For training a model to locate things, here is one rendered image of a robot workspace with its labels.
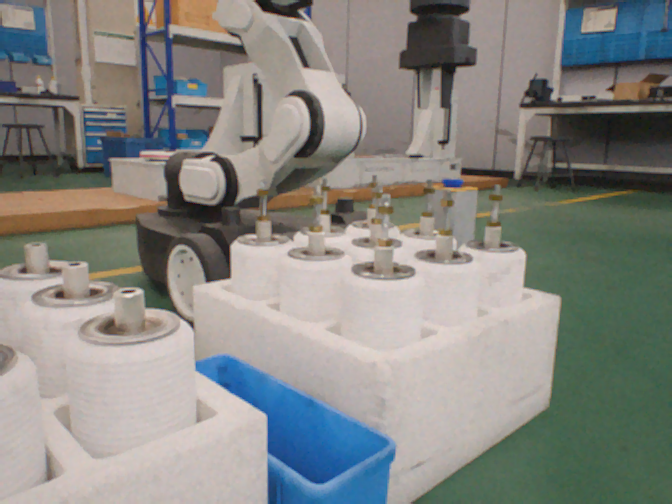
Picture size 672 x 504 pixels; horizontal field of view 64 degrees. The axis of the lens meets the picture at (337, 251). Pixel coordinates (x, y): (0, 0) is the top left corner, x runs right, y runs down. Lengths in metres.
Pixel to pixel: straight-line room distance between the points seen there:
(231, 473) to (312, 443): 0.19
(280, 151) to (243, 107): 2.05
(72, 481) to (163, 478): 0.06
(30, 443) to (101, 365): 0.06
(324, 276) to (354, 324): 0.09
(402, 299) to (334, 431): 0.16
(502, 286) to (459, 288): 0.11
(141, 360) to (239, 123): 2.82
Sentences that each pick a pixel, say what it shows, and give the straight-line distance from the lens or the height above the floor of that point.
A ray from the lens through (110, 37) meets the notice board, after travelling 7.20.
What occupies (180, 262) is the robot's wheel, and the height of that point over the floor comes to 0.13.
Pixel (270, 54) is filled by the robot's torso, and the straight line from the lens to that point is 1.27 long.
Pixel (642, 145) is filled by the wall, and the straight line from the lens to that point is 5.83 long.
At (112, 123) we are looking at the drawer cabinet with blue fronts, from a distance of 6.25.
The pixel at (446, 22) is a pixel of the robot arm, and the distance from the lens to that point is 0.84.
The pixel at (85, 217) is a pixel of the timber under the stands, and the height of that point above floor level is 0.04.
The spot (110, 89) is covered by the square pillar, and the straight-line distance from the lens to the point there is 7.13.
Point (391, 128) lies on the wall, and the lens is 7.32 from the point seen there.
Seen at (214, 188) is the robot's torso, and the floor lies 0.27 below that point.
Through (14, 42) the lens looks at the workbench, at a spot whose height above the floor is 1.29.
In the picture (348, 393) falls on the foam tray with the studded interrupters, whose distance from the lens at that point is 0.60.
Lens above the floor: 0.40
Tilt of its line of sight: 12 degrees down
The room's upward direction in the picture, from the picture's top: 1 degrees clockwise
